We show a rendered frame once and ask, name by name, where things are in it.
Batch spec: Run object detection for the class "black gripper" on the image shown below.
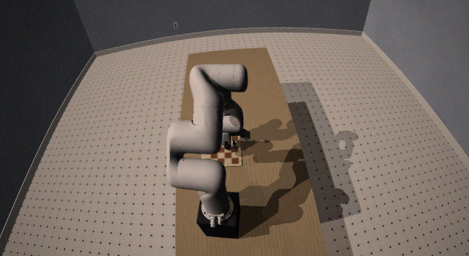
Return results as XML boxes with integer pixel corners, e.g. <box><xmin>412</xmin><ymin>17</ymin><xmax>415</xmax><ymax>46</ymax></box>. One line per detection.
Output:
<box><xmin>222</xmin><ymin>133</ymin><xmax>231</xmax><ymax>149</ymax></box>

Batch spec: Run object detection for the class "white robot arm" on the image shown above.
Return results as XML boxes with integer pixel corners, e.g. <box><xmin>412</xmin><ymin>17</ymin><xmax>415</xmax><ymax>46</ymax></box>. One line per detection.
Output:
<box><xmin>166</xmin><ymin>64</ymin><xmax>250</xmax><ymax>228</ymax></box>

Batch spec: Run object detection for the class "brown and cream chessboard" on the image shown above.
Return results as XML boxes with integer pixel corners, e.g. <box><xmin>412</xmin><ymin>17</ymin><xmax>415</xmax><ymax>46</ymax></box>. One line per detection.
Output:
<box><xmin>201</xmin><ymin>136</ymin><xmax>242</xmax><ymax>167</ymax></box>

